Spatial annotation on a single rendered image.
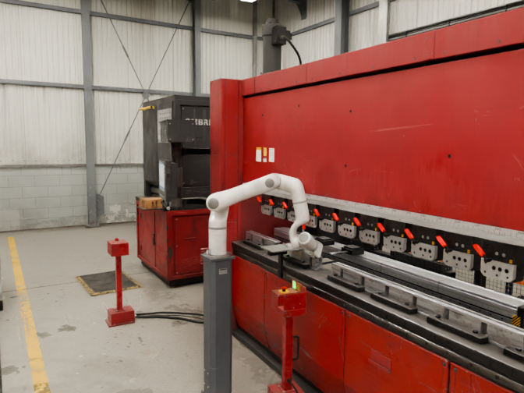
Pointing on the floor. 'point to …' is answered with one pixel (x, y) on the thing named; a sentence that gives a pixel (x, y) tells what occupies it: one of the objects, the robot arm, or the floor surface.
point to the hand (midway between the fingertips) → (320, 253)
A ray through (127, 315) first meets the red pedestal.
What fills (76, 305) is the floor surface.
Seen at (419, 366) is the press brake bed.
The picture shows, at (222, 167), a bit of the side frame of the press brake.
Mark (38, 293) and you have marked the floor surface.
